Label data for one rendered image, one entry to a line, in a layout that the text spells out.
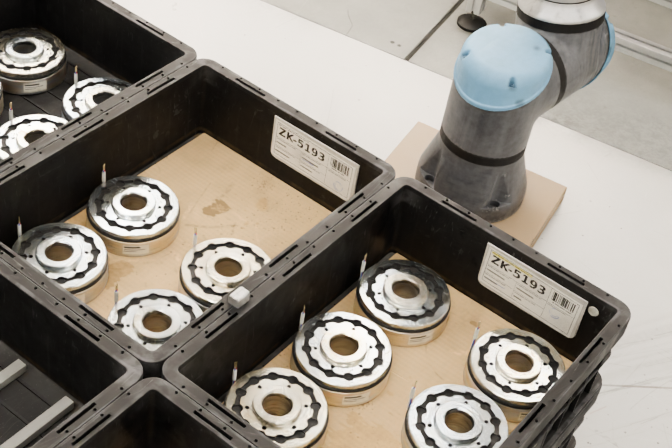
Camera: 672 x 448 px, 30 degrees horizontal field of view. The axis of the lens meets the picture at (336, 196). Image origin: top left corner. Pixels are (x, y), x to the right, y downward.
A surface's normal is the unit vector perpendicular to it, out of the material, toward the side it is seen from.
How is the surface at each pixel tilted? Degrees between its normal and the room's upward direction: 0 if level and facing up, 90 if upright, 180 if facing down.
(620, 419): 0
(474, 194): 72
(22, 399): 0
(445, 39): 0
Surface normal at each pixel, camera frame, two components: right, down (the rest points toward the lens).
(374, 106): 0.13, -0.74
